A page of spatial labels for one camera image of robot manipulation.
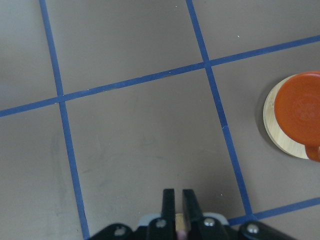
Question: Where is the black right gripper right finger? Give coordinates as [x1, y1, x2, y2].
[182, 189, 230, 240]

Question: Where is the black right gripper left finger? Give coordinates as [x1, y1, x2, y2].
[147, 188, 177, 240]

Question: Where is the orange mug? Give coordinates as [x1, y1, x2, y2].
[274, 71, 320, 162]

